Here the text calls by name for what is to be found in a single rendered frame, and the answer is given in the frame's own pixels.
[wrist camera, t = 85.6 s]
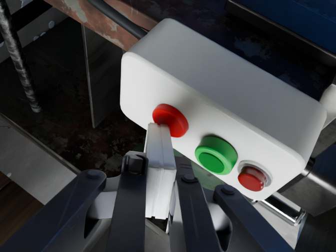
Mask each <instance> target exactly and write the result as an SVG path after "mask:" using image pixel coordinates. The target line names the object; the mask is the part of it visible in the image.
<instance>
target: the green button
mask: <svg viewBox="0 0 336 252"><path fill-rule="evenodd" d="M201 153H209V154H212V155H214V156H216V157H217V158H218V159H220V160H221V162H222V163H223V165H224V171H223V172H221V173H215V172H212V171H210V170H208V169H207V168H205V167H204V166H203V165H202V164H201V163H200V161H199V155H200V154H201ZM194 155H195V158H196V160H197V161H198V162H199V164H200V165H201V166H202V167H204V168H205V169H206V170H208V171H209V172H211V173H213V174H216V175H221V176H224V175H228V174H229V173H230V172H231V171H232V169H233V168H234V166H235V164H236V163H237V160H238V156H237V153H236V151H235V150H234V148H233V147H232V146H231V145H230V144H229V143H228V142H226V141H225V140H223V139H221V138H218V137H215V136H207V137H205V138H203V139H202V140H201V142H200V143H199V144H198V146H197V147H196V149H195V151H194Z"/></svg>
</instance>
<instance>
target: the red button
mask: <svg viewBox="0 0 336 252"><path fill-rule="evenodd" d="M152 119H153V121H154V123H157V125H159V126H160V124H163V125H168V127H169V130H170V136H171V137H174V138H181V137H182V136H184V135H185V133H186V132H187V131H188V129H189V124H188V121H187V119H186V118H185V116H184V115H183V114H182V113H181V112H180V111H179V110H178V109H176V108H175V107H173V106H171V105H169V104H165V103H162V104H159V105H157V107H156V108H155V109H154V110H153V112H152Z"/></svg>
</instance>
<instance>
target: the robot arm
mask: <svg viewBox="0 0 336 252"><path fill-rule="evenodd" d="M168 215H169V217H168ZM152 216H154V217H155V218H156V219H166V218H168V223H167V228H166V234H168V232H169V243H170V252H296V251H295V250H294V249H293V248H292V247H291V246H290V245H289V244H288V243H287V242H286V240H285V239H284V238H283V237H282V236H281V235H280V234H279V233H278V232H277V231H276V230H275V229H274V228H273V226H272V225H271V224H270V223H269V222H268V221H267V220H266V219H265V218H264V217H263V216H262V215H261V214H260V213H259V211H258V210H257V209H256V208H255V207H254V206H253V205H252V204H251V203H250V202H249V201H248V200H247V199H246V198H245V196H244V195H243V194H242V193H241V192H240V191H239V190H238V189H236V188H235V187H233V186H231V185H228V184H218V185H216V186H215V189H214V190H211V189H208V188H205V187H203V186H202V184H201V181H200V180H199V178H197V177H196V176H195V175H194V172H193V168H192V165H191V161H190V160H188V159H187V158H186V157H181V156H174V151H173V145H172V139H171V134H170V128H169V126H168V125H166V124H160V125H158V124H157V123H153V122H150V123H148V125H147V132H146V139H145V146H144V152H138V151H128V152H127V153H126V154H125V155H124V156H123V159H122V167H121V174H120V175H119V176H116V177H111V178H107V175H106V174H105V173H104V172H103V171H100V170H96V169H87V170H84V171H82V172H80V173H79V174H78V175H77V176H76V177H75V178H74V179H73V180H72V181H71V182H69V183H68V184H67V185H66V186H65V187H64V188H63V189H62V190H61V191H60V192H59V193H57V194H56V195H55V196H54V197H53V198H52V199H51V200H50V201H49V202H48V203H47V204H46V205H44V206H43V207H42V208H41V209H40V210H39V211H38V212H37V213H36V214H35V215H34V216H32V217H31V218H30V219H29V220H28V221H27V222H26V223H25V224H24V225H23V226H22V227H20V228H19V229H18V230H17V231H16V232H15V233H14V234H13V235H12V236H11V237H10V238H8V239H7V240H6V241H5V242H4V243H3V244H2V245H1V246H0V252H82V251H83V250H84V248H85V247H86V245H87V244H88V243H89V241H90V240H91V238H92V237H93V235H94V234H95V232H96V231H97V229H98V228H99V226H100V225H101V222H102V219H107V218H112V219H111V224H110V229H109V234H108V239H107V243H106V248H105V252H145V224H146V217H147V218H151V217H152Z"/></svg>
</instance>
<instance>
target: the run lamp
mask: <svg viewBox="0 0 336 252"><path fill-rule="evenodd" d="M198 159H199V161H200V163H201V164H202V165H203V166H204V167H205V168H206V169H208V170H209V171H211V172H214V173H222V172H223V171H224V169H225V167H224V164H223V163H222V162H221V160H220V159H218V158H217V157H216V156H214V155H213V154H210V153H207V152H202V153H201V154H200V155H199V156H198Z"/></svg>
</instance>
